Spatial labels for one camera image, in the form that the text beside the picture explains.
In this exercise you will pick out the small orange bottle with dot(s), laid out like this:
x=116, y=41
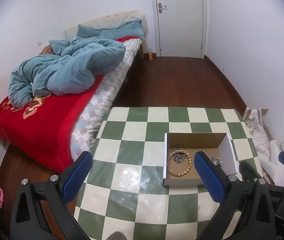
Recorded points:
x=151, y=55

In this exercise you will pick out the floral cloth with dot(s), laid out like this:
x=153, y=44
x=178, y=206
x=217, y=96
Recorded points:
x=255, y=125

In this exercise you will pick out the green white checkered tablecloth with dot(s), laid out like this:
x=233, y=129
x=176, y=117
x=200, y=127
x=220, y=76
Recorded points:
x=132, y=155

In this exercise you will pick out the blue pillow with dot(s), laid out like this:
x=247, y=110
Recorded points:
x=111, y=31

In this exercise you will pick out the blue duvet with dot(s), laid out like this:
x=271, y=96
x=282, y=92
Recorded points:
x=76, y=67

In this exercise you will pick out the red printed blanket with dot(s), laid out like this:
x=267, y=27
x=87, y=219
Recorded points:
x=39, y=127

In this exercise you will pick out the diamond patterned mattress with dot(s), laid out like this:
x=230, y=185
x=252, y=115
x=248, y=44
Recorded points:
x=101, y=100

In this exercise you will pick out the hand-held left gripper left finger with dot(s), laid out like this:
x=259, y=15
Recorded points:
x=78, y=175

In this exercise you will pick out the beige headboard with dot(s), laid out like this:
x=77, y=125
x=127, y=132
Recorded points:
x=106, y=20

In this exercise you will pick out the cardboard box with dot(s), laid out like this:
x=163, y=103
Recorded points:
x=194, y=140

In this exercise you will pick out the white plastic bag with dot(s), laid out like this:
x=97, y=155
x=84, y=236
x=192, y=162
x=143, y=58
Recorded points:
x=272, y=165

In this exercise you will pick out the white door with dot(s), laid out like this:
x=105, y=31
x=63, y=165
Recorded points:
x=182, y=17

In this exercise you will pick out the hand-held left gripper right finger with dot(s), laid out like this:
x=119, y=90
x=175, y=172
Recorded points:
x=209, y=177

